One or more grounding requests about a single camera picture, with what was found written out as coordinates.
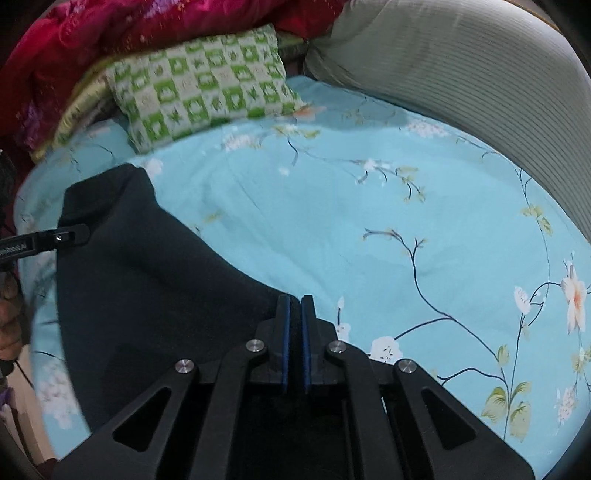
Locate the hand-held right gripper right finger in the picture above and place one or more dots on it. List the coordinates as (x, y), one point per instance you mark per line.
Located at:
(306, 341)

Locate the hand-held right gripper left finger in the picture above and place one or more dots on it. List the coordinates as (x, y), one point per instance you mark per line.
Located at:
(286, 341)

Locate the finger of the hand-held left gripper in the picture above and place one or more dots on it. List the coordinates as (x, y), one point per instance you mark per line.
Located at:
(60, 238)

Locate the dark navy pants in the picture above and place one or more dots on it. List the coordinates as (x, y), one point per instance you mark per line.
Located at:
(138, 286)

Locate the green yellow striped cloth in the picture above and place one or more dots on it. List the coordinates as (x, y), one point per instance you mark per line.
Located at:
(78, 110)

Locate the light blue floral bed sheet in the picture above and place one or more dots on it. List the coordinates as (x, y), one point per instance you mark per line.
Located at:
(369, 221)

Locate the red patterned blanket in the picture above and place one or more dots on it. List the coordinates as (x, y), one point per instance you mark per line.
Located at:
(92, 37)

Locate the green checkered pillow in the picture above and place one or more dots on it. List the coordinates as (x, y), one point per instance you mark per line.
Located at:
(203, 87)

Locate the grey striped cushion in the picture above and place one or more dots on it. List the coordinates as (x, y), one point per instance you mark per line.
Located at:
(461, 69)

